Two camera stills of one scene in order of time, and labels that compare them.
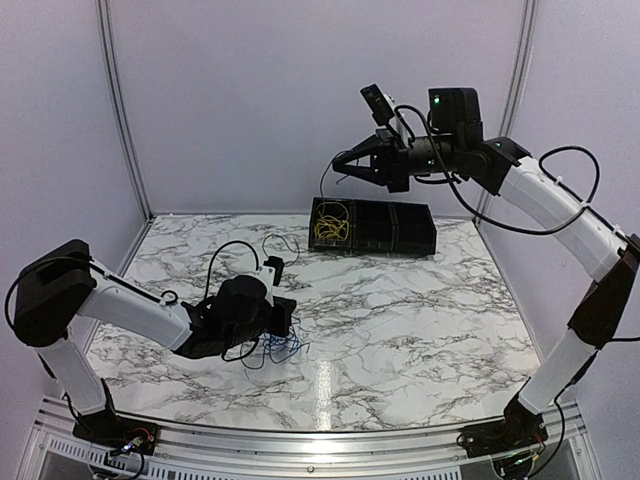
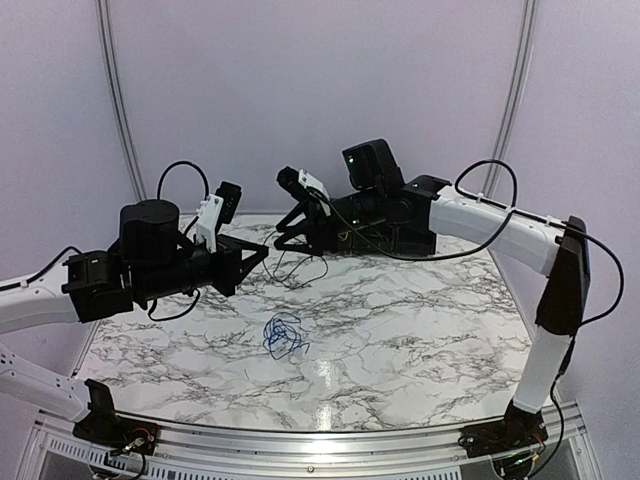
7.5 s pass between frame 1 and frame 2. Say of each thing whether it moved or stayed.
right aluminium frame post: stayed
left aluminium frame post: stayed
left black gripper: moved
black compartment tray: stayed
